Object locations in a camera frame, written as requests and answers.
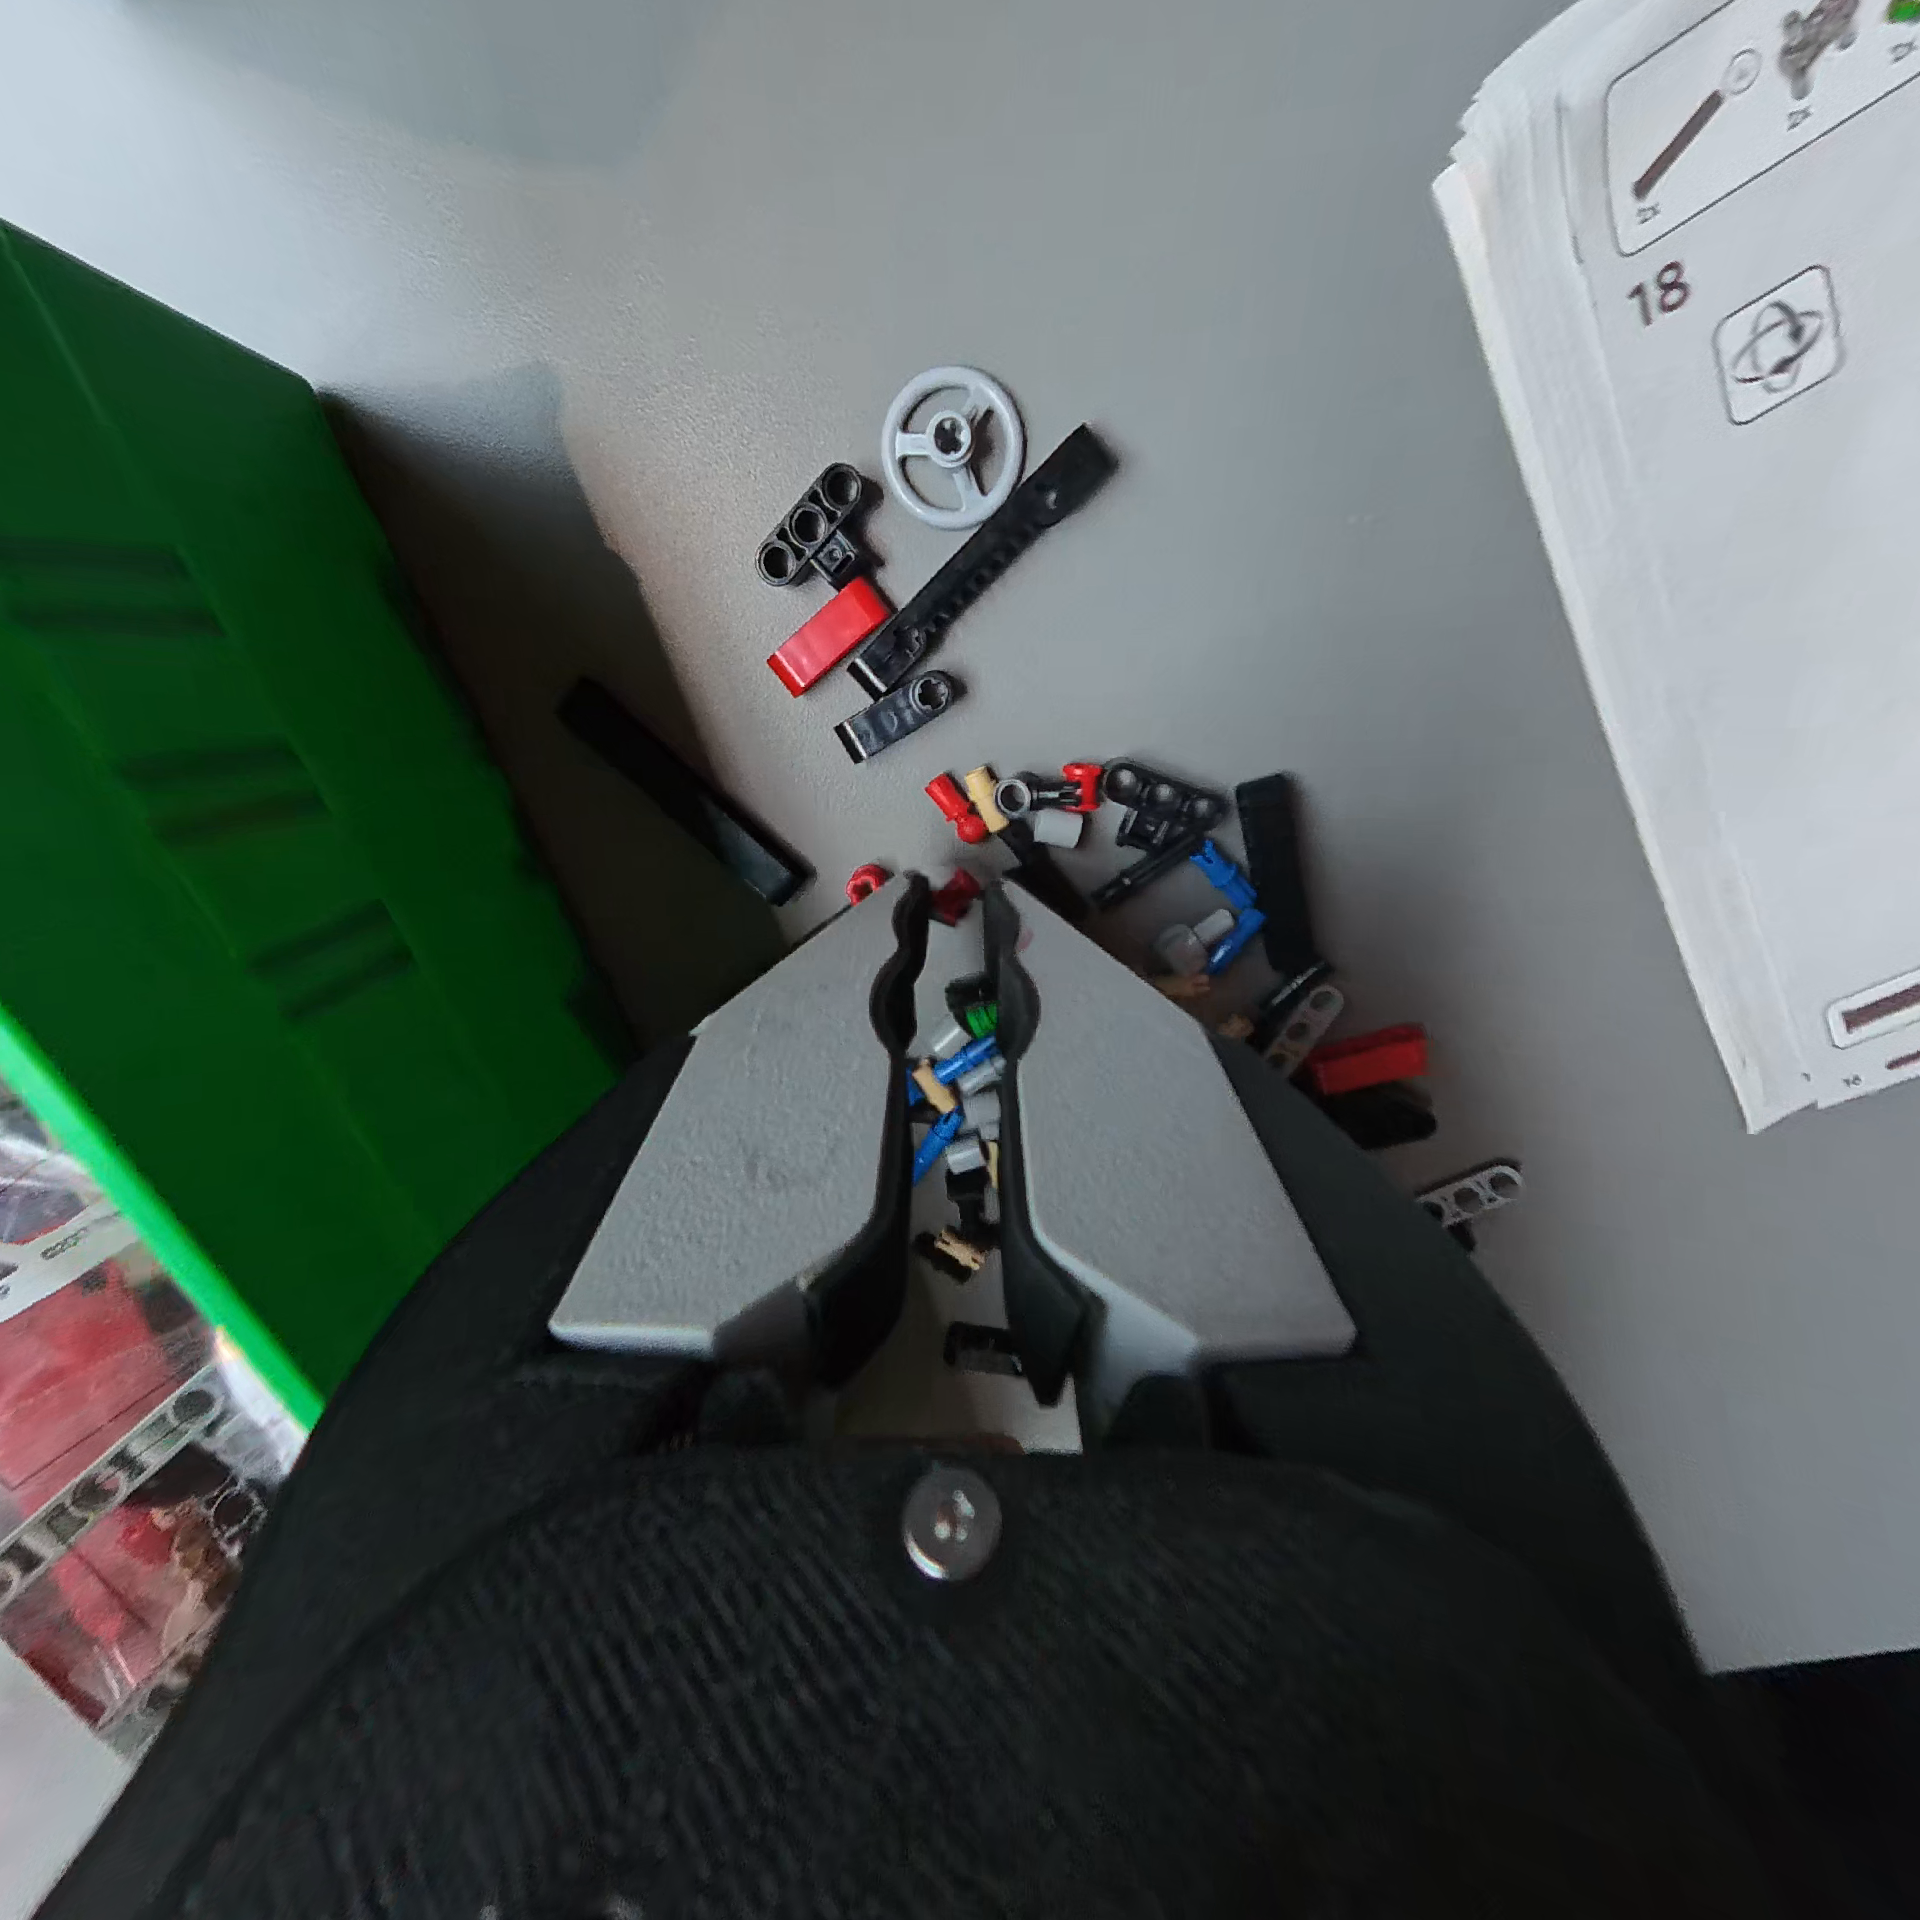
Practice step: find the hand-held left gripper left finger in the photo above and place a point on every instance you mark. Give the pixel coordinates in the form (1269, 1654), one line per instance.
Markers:
(719, 1171)

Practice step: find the green plastic bin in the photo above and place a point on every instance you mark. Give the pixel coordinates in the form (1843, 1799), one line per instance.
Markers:
(226, 747)

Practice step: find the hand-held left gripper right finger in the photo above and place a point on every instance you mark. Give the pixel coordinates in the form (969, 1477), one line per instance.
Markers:
(1185, 1198)

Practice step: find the red lego bush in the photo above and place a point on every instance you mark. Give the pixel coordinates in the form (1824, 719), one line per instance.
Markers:
(960, 895)
(864, 884)

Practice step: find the clear plastic bag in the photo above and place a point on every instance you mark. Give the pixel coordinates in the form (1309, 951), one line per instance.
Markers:
(120, 1425)

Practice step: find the pile of lego pieces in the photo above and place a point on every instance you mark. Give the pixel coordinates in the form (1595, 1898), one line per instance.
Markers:
(975, 560)

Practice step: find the lego instruction booklet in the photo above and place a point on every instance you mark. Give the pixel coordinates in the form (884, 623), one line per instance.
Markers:
(1726, 597)

